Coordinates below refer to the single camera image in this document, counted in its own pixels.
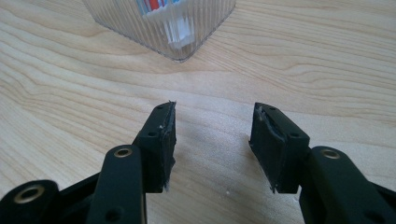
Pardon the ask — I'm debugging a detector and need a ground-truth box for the red blue white packet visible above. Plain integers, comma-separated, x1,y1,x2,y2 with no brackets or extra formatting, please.
135,0,196,51

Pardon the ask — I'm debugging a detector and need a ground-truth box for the clear ribbed plastic container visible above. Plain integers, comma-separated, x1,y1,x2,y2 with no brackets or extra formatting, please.
81,0,237,63

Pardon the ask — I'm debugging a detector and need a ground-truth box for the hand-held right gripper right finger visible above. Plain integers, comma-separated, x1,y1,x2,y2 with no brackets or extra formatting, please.
248,102,311,194

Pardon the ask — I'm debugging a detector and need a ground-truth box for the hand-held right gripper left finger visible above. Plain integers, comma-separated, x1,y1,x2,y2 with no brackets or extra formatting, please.
132,100,177,194

